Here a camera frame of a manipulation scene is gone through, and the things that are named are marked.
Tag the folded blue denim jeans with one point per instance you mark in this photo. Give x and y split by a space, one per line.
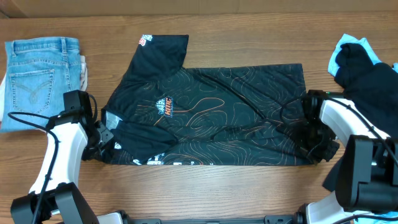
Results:
46 46

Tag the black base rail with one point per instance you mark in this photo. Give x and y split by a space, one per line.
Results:
268 219

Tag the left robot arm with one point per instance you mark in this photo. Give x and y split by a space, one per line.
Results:
74 135

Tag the plain black garment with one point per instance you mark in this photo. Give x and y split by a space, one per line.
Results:
364 118

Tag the black orange patterned jersey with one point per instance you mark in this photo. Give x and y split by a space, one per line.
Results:
162 113

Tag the light blue shirt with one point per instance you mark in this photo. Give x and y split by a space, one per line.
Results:
357 68

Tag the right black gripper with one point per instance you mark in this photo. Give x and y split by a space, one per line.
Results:
321 155

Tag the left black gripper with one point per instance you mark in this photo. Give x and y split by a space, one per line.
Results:
106 136

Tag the white folded cloth under jeans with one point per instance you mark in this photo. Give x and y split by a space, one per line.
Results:
83 73

